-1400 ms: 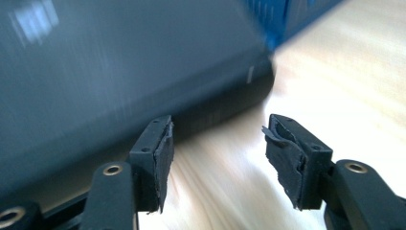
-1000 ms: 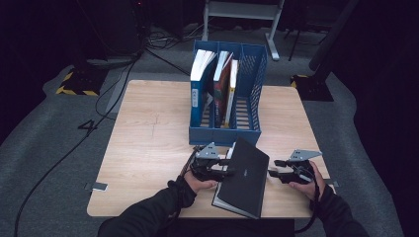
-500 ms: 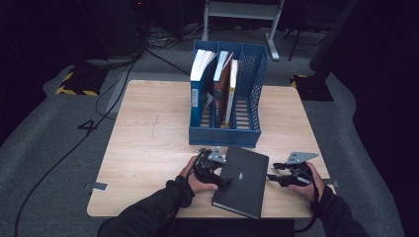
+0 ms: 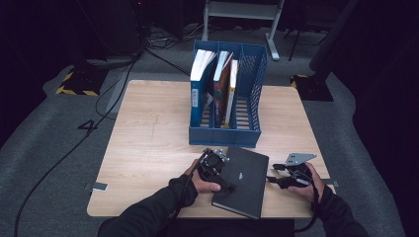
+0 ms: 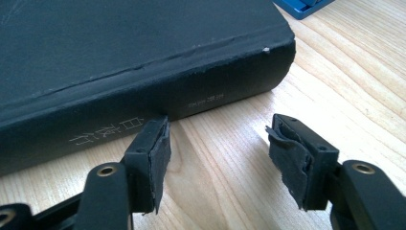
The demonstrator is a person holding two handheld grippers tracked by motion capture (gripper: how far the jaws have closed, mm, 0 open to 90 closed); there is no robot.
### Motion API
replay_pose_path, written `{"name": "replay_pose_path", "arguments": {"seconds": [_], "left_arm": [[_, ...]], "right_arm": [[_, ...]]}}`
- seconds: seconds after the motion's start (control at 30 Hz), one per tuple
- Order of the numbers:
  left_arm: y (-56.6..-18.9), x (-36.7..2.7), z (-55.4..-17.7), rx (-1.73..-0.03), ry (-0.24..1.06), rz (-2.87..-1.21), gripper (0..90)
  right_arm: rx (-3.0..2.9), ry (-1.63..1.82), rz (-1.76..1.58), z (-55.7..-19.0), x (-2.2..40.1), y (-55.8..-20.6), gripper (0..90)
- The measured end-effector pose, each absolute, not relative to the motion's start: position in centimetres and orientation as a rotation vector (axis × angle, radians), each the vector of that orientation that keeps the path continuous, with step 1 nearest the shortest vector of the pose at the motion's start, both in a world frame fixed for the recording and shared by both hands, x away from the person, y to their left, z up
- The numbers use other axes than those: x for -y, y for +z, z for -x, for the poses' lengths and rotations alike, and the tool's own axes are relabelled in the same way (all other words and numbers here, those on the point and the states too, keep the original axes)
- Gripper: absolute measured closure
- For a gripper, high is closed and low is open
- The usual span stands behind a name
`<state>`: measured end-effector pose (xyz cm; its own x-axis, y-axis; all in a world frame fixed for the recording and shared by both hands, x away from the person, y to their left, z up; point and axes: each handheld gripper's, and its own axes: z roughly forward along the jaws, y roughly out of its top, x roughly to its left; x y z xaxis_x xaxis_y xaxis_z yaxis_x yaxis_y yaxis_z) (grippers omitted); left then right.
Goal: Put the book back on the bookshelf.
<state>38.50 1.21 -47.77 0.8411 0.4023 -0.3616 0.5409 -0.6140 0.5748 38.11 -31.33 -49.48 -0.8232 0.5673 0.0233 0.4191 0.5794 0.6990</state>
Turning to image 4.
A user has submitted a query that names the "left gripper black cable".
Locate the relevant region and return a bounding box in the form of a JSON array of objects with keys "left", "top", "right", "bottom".
[{"left": 162, "top": 159, "right": 207, "bottom": 237}]

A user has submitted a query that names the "yellow black striped base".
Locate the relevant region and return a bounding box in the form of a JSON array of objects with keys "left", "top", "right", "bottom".
[
  {"left": 54, "top": 67, "right": 108, "bottom": 97},
  {"left": 290, "top": 73, "right": 334, "bottom": 103}
]

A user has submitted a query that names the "tangle of floor cables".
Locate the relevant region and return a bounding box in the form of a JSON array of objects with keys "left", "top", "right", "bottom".
[{"left": 143, "top": 27, "right": 203, "bottom": 51}]

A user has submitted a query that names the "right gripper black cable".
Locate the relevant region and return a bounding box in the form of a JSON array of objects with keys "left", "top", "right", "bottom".
[{"left": 293, "top": 171, "right": 322, "bottom": 233}]

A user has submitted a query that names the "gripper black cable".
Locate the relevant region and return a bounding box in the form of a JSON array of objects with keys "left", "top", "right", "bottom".
[
  {"left": 162, "top": 159, "right": 207, "bottom": 237},
  {"left": 293, "top": 171, "right": 322, "bottom": 233}
]

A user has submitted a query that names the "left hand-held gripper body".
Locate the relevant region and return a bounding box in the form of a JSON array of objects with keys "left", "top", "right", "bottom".
[{"left": 197, "top": 147, "right": 231, "bottom": 183}]

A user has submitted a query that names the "white metal stand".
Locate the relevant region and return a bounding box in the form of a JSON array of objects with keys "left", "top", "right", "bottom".
[{"left": 201, "top": 0, "right": 287, "bottom": 62}]

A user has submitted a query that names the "dark slanted pole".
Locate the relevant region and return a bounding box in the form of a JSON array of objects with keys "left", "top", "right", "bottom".
[{"left": 308, "top": 0, "right": 361, "bottom": 72}]

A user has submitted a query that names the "person's right hand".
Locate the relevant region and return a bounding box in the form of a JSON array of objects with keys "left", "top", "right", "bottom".
[{"left": 288, "top": 161, "right": 326, "bottom": 203}]

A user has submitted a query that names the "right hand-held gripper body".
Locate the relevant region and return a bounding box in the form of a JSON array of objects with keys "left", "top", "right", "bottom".
[{"left": 278, "top": 152, "right": 318, "bottom": 191}]

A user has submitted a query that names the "blue book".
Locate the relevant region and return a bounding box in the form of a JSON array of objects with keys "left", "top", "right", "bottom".
[{"left": 190, "top": 48, "right": 218, "bottom": 128}]

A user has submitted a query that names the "long black floor cable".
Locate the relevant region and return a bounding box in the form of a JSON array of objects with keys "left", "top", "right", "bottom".
[{"left": 13, "top": 58, "right": 137, "bottom": 237}]

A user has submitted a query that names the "black book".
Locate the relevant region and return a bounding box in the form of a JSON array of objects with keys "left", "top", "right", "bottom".
[{"left": 210, "top": 145, "right": 271, "bottom": 220}]

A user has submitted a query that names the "yellow book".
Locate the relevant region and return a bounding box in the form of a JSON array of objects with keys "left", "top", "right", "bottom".
[{"left": 223, "top": 58, "right": 239, "bottom": 129}]

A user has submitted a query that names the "person's left hand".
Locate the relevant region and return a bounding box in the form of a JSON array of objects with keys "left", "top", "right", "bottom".
[{"left": 183, "top": 159, "right": 222, "bottom": 195}]

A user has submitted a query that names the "blue plastic file rack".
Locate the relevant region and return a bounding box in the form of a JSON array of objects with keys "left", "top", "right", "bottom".
[{"left": 188, "top": 39, "right": 269, "bottom": 148}]

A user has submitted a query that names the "red illustrated book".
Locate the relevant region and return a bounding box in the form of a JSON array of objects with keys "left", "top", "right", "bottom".
[{"left": 212, "top": 50, "right": 234, "bottom": 129}]

